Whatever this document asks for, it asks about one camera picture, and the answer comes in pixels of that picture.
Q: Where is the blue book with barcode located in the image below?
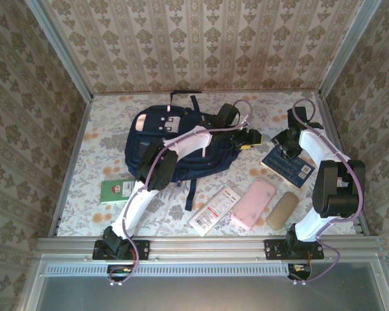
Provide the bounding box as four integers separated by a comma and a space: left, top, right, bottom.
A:
261, 144, 316, 188

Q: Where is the navy blue backpack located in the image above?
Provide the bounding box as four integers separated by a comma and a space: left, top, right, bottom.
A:
124, 90, 247, 211

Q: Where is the tan glasses case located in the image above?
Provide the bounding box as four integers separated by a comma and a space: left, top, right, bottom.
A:
266, 191, 300, 230

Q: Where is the pink pencil case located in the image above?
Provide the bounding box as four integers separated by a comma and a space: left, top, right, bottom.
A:
230, 177, 277, 231

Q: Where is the white packaged stationery set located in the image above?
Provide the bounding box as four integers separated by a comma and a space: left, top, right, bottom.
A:
187, 185, 241, 236

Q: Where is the small green book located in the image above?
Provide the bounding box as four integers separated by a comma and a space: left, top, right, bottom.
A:
100, 179, 137, 205

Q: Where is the floral tablecloth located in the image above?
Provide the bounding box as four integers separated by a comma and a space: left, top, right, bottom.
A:
56, 91, 357, 237

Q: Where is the grey metal panel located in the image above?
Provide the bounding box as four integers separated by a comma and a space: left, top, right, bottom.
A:
25, 255, 389, 311

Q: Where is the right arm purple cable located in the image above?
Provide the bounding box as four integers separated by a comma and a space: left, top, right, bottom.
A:
291, 98, 364, 282

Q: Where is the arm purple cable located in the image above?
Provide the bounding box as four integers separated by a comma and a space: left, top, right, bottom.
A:
291, 98, 364, 282
108, 98, 253, 282

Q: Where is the aluminium side rail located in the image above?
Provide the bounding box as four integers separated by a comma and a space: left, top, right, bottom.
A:
317, 92, 371, 236
48, 97, 94, 237

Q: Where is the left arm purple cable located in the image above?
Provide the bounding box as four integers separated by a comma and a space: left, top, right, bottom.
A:
108, 98, 253, 282

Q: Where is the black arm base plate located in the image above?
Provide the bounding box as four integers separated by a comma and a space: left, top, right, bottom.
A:
92, 239, 150, 262
264, 238, 325, 261

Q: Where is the aluminium frame post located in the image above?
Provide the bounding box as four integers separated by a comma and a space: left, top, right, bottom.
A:
25, 0, 95, 102
318, 0, 383, 98

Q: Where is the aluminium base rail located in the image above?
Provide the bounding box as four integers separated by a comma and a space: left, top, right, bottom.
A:
35, 235, 385, 262

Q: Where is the slotted grey cable duct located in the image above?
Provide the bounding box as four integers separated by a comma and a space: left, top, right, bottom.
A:
45, 262, 290, 277

